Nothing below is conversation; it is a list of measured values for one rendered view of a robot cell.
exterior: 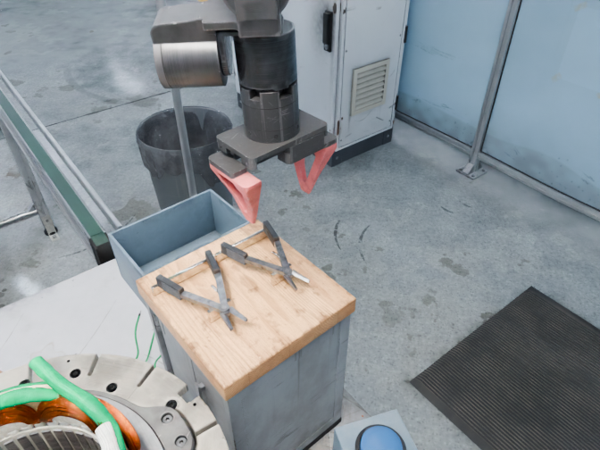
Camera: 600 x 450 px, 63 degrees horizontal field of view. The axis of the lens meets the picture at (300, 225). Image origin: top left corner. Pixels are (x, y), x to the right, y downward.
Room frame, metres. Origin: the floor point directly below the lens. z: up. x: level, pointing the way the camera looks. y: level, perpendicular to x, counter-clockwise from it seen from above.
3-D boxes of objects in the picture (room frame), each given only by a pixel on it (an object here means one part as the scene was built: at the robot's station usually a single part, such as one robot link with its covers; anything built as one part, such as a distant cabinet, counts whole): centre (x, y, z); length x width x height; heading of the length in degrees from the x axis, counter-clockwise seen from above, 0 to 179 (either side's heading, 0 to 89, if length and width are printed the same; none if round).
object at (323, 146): (0.48, 0.01, 1.21); 0.07 x 0.07 x 0.09; 41
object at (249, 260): (0.43, 0.04, 1.09); 0.06 x 0.01 x 0.01; 65
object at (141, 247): (0.53, 0.17, 0.92); 0.17 x 0.11 x 0.28; 130
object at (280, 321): (0.41, 0.07, 1.05); 0.20 x 0.19 x 0.02; 40
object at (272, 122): (0.46, 0.03, 1.28); 0.10 x 0.07 x 0.07; 131
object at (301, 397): (0.41, 0.07, 0.91); 0.19 x 0.19 x 0.26; 40
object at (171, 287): (0.40, 0.15, 1.09); 0.04 x 0.01 x 0.02; 55
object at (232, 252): (0.46, 0.08, 1.09); 0.04 x 0.01 x 0.02; 55
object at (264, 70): (0.46, 0.04, 1.34); 0.07 x 0.06 x 0.07; 90
